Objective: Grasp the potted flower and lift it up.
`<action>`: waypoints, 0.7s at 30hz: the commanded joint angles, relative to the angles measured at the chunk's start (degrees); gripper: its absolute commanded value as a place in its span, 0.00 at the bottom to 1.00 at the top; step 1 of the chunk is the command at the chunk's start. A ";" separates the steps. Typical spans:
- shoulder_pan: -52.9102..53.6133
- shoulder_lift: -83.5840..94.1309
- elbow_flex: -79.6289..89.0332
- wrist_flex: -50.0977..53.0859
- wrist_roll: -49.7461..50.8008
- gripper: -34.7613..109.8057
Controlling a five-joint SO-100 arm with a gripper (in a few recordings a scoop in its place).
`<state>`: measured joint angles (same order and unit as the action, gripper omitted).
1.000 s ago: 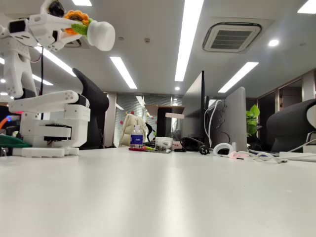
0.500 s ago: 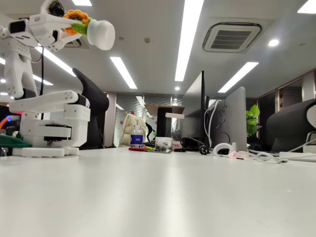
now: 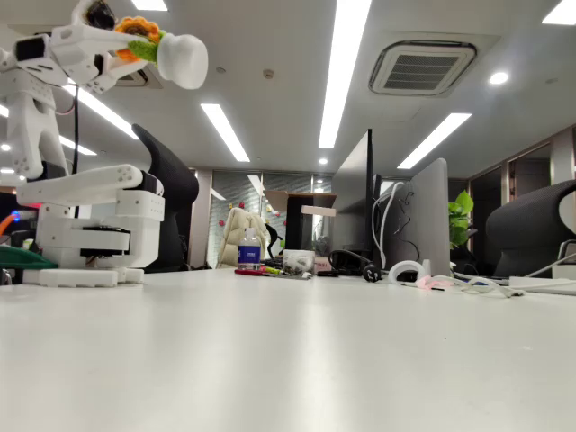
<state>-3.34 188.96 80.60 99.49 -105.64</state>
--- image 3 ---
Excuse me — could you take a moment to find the crocheted sunflower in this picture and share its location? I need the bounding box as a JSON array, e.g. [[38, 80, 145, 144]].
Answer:
[[114, 15, 210, 90]]

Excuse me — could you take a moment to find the ceiling air conditioner vent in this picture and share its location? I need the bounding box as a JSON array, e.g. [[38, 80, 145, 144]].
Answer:
[[367, 39, 478, 98], [112, 67, 166, 90]]

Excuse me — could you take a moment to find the long ceiling light strip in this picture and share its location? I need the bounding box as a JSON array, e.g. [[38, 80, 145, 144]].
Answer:
[[397, 112, 473, 171], [318, 0, 374, 149], [201, 103, 251, 163], [62, 83, 140, 140]]

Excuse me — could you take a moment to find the black mesh office chair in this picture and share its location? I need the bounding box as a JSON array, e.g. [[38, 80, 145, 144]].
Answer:
[[131, 123, 201, 275], [485, 179, 576, 279]]

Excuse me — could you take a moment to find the green cloth item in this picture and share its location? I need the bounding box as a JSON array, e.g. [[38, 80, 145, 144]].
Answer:
[[0, 245, 59, 271]]

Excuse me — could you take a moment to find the cream puffer jacket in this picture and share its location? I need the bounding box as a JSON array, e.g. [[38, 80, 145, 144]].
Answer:
[[217, 206, 270, 270]]

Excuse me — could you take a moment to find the open brown cardboard box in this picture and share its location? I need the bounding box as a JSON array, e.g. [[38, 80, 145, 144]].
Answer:
[[264, 189, 338, 215]]

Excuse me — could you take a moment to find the clear water bottle blue label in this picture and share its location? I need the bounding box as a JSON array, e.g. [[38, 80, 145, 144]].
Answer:
[[237, 227, 263, 272]]

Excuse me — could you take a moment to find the black curved stand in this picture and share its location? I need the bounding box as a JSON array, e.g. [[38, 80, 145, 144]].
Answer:
[[265, 222, 285, 261]]

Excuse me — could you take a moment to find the clear plastic container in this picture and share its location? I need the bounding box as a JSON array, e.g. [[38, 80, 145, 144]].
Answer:
[[282, 249, 316, 276]]

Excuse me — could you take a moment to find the thin black monitor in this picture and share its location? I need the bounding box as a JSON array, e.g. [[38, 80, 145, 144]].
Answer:
[[365, 129, 383, 271]]

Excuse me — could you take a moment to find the white tape roll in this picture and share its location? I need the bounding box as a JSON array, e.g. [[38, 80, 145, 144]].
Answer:
[[387, 259, 427, 284]]

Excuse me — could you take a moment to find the grey desk partition rounded corner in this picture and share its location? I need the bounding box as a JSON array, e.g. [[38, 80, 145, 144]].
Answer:
[[382, 157, 451, 278]]

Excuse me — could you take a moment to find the pink ribbon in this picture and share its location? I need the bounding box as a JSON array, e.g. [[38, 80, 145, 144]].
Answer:
[[416, 274, 456, 293]]

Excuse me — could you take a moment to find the green leafy plant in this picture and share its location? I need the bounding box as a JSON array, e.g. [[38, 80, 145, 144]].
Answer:
[[448, 189, 475, 249]]

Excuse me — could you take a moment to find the plain white power strip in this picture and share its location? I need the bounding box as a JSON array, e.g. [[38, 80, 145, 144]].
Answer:
[[508, 276, 576, 297]]

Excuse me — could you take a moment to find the gripper camera on white bracket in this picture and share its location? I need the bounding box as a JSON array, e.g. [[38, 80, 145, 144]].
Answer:
[[71, 0, 119, 32]]

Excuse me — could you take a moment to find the black camera cable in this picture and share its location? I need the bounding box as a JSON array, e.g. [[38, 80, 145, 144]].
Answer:
[[70, 85, 82, 220]]

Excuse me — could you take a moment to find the orange cable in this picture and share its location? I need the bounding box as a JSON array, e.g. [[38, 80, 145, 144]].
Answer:
[[0, 211, 22, 236]]

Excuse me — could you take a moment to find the white hanging cable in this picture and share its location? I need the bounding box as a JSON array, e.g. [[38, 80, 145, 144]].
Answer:
[[372, 182, 407, 271]]

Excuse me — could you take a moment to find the black coiled cable with plug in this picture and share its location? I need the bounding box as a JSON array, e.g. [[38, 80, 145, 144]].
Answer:
[[328, 249, 384, 284]]

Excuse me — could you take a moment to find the grey cable tray box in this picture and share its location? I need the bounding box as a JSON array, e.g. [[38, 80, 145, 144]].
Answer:
[[552, 239, 576, 279]]

